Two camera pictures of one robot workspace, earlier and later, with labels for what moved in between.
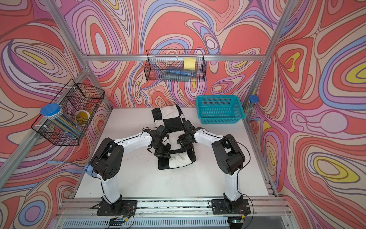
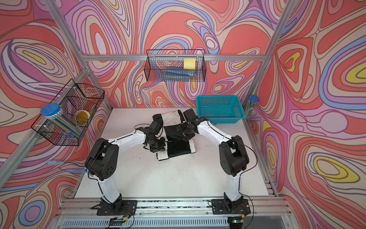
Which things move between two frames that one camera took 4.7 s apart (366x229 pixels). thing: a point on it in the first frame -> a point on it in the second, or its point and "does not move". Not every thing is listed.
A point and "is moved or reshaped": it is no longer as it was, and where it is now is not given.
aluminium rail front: (72, 208) does not move
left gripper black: (166, 154) -> (161, 147)
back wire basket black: (175, 66) does not move
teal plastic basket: (219, 109) does not move
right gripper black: (180, 140) -> (186, 137)
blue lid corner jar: (253, 99) does not move
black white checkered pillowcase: (170, 118) is moved or reshaped
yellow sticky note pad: (189, 64) does not move
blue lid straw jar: (52, 112) does not move
